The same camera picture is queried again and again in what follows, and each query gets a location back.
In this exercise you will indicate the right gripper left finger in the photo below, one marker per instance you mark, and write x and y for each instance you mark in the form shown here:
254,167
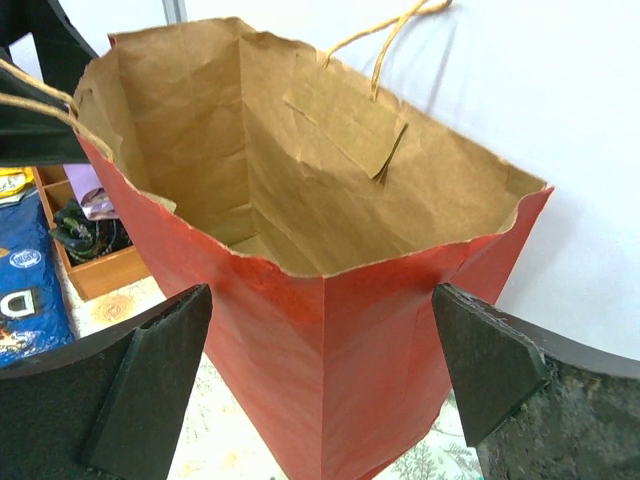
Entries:
111,405

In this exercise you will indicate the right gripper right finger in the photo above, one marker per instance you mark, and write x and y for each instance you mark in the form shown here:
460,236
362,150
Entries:
535,404

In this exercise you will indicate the yellow snack packet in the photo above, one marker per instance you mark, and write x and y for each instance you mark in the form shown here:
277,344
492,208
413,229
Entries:
16,182

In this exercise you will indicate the blue Doritos chip bag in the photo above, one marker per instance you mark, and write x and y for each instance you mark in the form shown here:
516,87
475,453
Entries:
34,318

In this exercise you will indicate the red paper bag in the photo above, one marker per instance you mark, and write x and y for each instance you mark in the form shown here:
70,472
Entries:
321,210

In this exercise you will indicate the purple star cloth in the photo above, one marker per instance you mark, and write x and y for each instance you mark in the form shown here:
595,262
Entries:
89,192

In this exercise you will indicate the dark patterned cloth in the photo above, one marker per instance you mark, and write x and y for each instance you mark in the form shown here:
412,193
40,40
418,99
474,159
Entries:
85,240

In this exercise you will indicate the wooden compartment tray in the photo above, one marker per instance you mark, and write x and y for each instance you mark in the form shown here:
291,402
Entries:
96,277

